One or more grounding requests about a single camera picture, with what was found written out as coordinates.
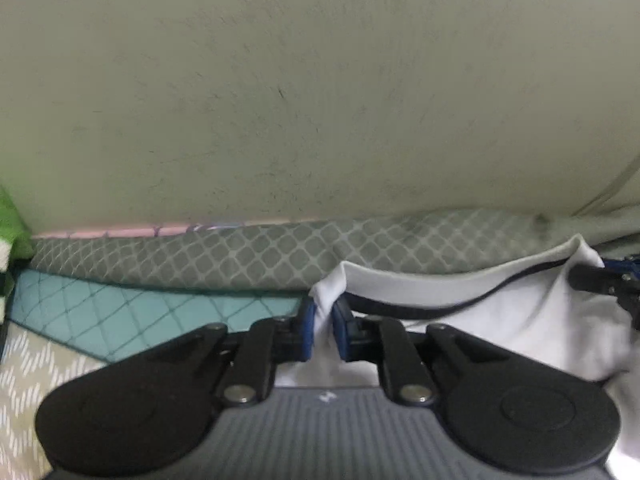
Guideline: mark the grey quilted mattress pad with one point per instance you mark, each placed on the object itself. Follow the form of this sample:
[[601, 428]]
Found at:
[[225, 255]]

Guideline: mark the black green striped garment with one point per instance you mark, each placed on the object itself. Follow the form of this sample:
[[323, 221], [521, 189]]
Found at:
[[12, 220]]

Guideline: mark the teal quilted blanket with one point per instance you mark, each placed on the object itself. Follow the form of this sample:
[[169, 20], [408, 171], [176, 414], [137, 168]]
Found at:
[[125, 310]]

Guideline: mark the white shirt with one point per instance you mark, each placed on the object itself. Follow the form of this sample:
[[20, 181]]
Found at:
[[525, 330]]

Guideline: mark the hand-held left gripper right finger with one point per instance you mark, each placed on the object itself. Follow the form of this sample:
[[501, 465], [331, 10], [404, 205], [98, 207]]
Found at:
[[340, 332]]

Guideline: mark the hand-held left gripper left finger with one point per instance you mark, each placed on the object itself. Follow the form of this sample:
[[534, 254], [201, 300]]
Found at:
[[307, 332]]

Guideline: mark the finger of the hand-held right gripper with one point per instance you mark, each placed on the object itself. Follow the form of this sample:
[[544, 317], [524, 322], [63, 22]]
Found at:
[[600, 280]]

